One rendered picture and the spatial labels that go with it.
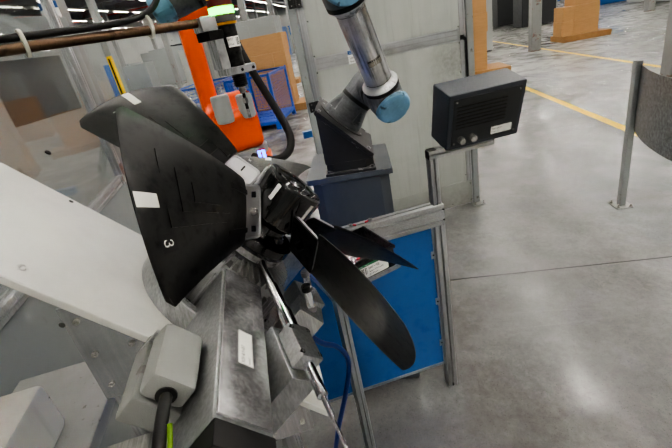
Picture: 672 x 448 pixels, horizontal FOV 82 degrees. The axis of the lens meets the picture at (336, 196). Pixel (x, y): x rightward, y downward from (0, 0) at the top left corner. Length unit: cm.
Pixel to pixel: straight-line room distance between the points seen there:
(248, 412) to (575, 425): 152
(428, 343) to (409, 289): 29
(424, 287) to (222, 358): 111
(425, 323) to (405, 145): 155
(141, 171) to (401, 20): 244
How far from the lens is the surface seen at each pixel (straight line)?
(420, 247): 144
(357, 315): 67
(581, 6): 1305
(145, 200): 45
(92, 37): 67
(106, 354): 81
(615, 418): 193
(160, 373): 51
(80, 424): 101
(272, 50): 867
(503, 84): 132
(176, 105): 84
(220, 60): 74
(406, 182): 297
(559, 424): 186
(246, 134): 458
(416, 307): 158
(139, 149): 48
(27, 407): 95
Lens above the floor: 147
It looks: 23 degrees down
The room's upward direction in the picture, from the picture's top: 11 degrees counter-clockwise
